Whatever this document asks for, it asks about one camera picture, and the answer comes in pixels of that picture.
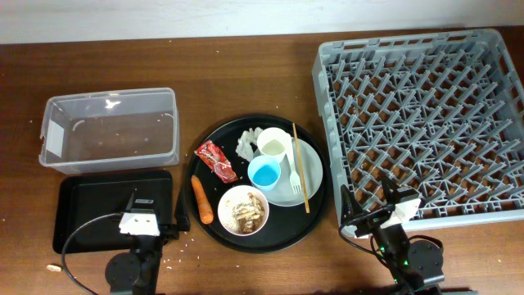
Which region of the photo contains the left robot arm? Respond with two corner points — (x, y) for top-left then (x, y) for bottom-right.
(105, 196), (191, 294)

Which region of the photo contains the grey dishwasher rack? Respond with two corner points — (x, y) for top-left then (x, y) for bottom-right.
(312, 29), (523, 230)

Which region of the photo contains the grey plate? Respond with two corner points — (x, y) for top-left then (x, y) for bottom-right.
(264, 138), (323, 207)

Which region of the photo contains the peanut shell on table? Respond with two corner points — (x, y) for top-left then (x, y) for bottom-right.
(46, 264), (62, 272)

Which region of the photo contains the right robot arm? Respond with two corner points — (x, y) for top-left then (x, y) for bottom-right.
(338, 178), (445, 294)

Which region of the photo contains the wooden chopstick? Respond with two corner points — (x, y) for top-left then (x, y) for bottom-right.
(292, 122), (310, 214)

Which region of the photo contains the clear plastic bin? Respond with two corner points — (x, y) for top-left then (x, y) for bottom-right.
(38, 88), (180, 175)

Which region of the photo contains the round black tray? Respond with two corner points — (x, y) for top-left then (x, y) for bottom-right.
(183, 115), (332, 253)

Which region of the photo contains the blue cup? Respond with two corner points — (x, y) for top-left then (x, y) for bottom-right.
(247, 156), (281, 191)

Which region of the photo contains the crumpled white tissue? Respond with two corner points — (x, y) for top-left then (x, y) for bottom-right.
(235, 127), (263, 162)

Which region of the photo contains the black rectangular tray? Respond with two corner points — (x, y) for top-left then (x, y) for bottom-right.
(52, 170), (173, 254)

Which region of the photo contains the white plastic fork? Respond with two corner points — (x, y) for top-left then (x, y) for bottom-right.
(285, 133), (302, 194)

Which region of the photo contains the red snack wrapper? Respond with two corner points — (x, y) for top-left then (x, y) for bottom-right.
(194, 140), (238, 184)

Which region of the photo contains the white cup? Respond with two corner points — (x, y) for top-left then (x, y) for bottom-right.
(256, 127), (290, 163)

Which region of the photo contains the orange carrot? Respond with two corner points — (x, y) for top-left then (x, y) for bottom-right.
(191, 175), (214, 225)

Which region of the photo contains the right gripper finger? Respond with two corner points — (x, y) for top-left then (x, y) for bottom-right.
(340, 185), (364, 225)
(381, 178), (409, 204)

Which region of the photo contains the white bowl with food scraps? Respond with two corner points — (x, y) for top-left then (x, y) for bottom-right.
(217, 185), (270, 237)

